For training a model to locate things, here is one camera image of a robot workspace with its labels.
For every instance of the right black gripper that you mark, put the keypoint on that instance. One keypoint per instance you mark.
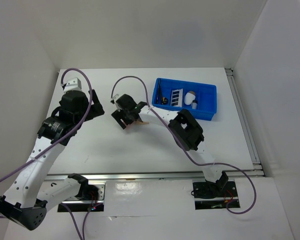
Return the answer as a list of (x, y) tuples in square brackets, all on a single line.
[(118, 115)]

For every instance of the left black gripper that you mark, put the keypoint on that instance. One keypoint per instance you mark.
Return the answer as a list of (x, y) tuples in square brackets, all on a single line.
[(96, 109)]

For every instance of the thin black makeup brush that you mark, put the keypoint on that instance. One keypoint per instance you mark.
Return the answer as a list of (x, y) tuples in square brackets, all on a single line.
[(159, 93)]

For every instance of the small orange black brush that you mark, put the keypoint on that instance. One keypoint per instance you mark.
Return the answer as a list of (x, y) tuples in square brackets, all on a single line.
[(164, 101)]

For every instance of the clear bottle black cap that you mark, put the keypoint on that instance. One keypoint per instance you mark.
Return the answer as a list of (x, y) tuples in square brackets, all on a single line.
[(194, 104)]

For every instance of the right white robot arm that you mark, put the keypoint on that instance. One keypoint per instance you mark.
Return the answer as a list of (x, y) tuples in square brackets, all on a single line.
[(186, 131)]

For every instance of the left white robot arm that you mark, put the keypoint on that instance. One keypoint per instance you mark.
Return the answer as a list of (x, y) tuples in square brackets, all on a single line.
[(24, 203)]

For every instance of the tan square compact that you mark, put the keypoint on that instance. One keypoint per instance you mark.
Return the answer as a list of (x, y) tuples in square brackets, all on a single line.
[(142, 122)]

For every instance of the blue plastic divided bin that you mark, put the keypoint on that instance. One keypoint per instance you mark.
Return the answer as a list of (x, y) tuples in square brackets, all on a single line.
[(198, 98)]

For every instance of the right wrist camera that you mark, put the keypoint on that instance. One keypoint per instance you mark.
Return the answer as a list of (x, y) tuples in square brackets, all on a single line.
[(114, 101)]

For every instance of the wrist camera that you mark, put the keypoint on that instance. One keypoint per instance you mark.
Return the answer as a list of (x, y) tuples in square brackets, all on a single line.
[(73, 84), (114, 101)]

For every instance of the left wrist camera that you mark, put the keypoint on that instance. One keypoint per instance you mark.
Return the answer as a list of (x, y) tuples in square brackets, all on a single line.
[(73, 84)]

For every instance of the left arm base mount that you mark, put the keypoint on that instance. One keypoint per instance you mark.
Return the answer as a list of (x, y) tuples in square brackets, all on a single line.
[(94, 201)]

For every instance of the aluminium rail right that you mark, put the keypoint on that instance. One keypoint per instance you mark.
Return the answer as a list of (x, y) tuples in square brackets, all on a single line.
[(257, 165)]

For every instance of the aluminium rail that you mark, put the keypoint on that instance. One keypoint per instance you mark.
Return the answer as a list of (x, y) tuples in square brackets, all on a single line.
[(168, 175), (257, 165)]

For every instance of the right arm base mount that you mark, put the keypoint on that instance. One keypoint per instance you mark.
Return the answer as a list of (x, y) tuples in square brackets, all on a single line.
[(204, 199)]

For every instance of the aluminium rail front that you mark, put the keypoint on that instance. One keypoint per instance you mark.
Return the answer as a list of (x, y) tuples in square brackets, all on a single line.
[(168, 175)]

